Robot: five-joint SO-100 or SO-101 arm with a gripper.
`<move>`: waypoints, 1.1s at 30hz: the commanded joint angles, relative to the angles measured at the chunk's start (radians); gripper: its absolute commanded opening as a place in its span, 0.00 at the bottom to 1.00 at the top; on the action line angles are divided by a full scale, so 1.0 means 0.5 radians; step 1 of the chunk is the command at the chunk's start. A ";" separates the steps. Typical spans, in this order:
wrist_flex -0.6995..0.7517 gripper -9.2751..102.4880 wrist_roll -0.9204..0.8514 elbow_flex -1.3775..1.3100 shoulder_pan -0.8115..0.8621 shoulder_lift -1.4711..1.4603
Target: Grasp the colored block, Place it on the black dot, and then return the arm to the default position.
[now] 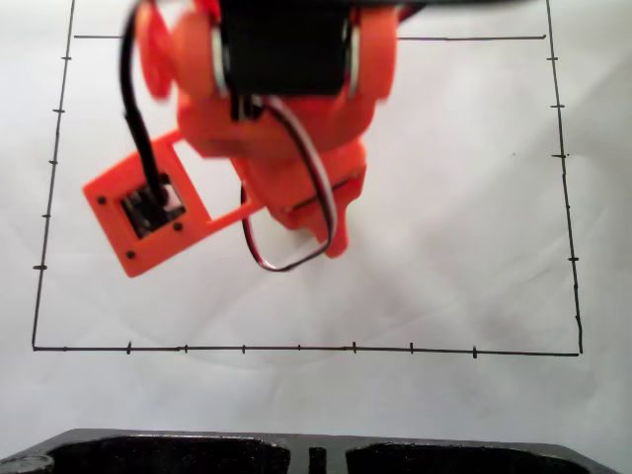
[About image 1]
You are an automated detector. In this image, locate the black plastic stand base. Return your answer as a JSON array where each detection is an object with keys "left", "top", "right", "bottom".
[{"left": 0, "top": 428, "right": 632, "bottom": 474}]

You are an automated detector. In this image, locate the camera in orange mount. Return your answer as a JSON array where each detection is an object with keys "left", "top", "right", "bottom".
[{"left": 82, "top": 130, "right": 271, "bottom": 279}]

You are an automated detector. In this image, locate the white red black servo cable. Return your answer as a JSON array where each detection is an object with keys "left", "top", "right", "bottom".
[{"left": 240, "top": 95, "right": 341, "bottom": 274}]

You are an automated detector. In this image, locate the black camera cable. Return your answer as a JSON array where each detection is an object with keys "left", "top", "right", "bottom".
[{"left": 119, "top": 0, "right": 173, "bottom": 214}]

